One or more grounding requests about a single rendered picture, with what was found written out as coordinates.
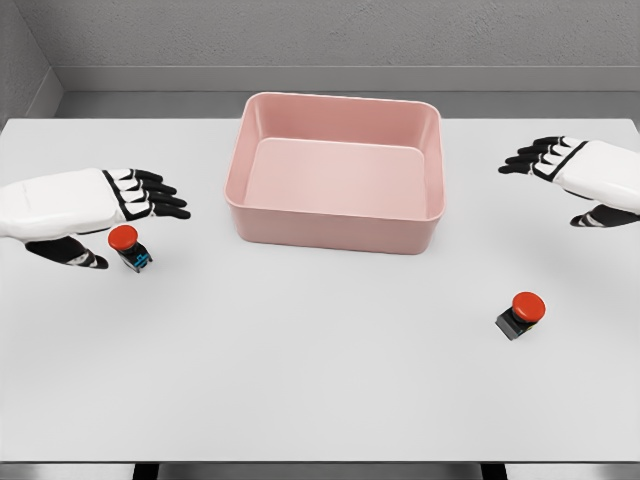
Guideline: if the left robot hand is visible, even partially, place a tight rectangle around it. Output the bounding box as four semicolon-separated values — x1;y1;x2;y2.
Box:
0;167;192;271

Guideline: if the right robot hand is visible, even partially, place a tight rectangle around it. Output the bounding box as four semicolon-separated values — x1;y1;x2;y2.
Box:
497;135;640;229

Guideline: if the pink rectangular basket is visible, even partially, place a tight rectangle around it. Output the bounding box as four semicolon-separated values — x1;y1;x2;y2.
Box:
223;91;447;256

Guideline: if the red button industrial switch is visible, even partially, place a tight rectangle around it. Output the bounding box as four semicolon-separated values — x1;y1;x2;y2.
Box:
108;224;153;275
495;291;547;343

